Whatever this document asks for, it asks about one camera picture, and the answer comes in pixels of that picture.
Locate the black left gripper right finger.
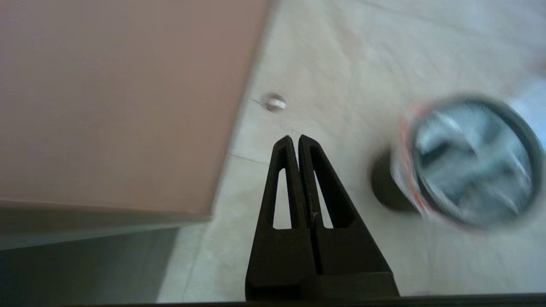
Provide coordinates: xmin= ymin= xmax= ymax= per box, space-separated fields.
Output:
xmin=299 ymin=134 xmax=400 ymax=299

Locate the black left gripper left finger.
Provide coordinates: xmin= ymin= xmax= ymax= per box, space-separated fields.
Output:
xmin=245 ymin=136 xmax=319 ymax=301

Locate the white red-print bag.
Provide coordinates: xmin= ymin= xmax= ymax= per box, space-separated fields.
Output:
xmin=390 ymin=100 xmax=536 ymax=233

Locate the black ring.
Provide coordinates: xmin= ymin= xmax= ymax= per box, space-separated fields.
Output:
xmin=407 ymin=95 xmax=546 ymax=231

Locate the black round trash bin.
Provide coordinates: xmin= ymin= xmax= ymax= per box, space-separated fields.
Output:
xmin=370 ymin=147 xmax=421 ymax=213

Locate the round metal floor plate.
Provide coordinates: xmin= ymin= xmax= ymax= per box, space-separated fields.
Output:
xmin=262 ymin=93 xmax=287 ymax=113

